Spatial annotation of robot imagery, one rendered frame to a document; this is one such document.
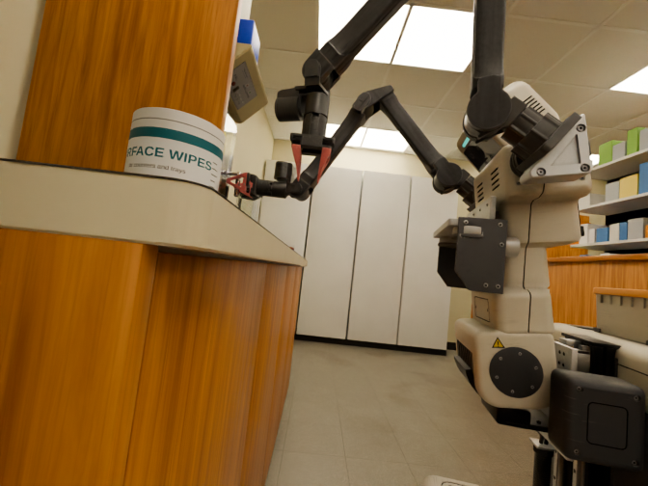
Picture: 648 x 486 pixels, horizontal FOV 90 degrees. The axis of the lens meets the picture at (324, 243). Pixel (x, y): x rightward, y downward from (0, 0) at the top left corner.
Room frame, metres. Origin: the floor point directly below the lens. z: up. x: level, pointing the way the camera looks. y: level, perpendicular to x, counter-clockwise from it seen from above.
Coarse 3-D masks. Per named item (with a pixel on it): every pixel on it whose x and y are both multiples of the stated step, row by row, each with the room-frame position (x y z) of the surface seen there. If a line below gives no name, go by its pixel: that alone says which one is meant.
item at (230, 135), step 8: (232, 128) 1.13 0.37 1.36; (232, 136) 1.14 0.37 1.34; (232, 144) 1.16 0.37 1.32; (224, 152) 1.08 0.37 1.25; (232, 152) 1.17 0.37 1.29; (224, 160) 1.09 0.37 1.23; (232, 160) 1.18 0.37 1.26; (224, 168) 1.10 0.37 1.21; (224, 176) 1.11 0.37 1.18; (224, 184) 1.12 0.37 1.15; (224, 192) 1.13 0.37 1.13
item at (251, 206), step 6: (240, 198) 1.24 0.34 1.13; (246, 198) 1.23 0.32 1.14; (240, 204) 1.24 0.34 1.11; (246, 204) 1.23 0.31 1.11; (252, 204) 1.24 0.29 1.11; (258, 204) 1.27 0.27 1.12; (246, 210) 1.23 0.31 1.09; (252, 210) 1.24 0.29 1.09; (258, 210) 1.28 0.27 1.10; (252, 216) 1.24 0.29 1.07
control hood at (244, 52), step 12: (240, 48) 0.87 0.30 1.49; (252, 48) 0.88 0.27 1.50; (240, 60) 0.89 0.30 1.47; (252, 60) 0.92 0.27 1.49; (252, 72) 0.97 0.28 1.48; (264, 96) 1.13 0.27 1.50; (228, 108) 1.08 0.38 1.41; (240, 108) 1.10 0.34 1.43; (252, 108) 1.15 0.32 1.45; (240, 120) 1.16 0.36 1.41
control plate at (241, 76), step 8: (232, 72) 0.91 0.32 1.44; (240, 72) 0.94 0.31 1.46; (248, 72) 0.96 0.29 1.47; (232, 80) 0.94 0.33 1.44; (240, 80) 0.97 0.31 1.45; (248, 80) 0.99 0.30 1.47; (232, 88) 0.97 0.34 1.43; (240, 88) 1.00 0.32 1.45; (248, 88) 1.03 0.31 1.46; (232, 96) 1.01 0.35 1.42; (248, 96) 1.07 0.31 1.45; (240, 104) 1.08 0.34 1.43
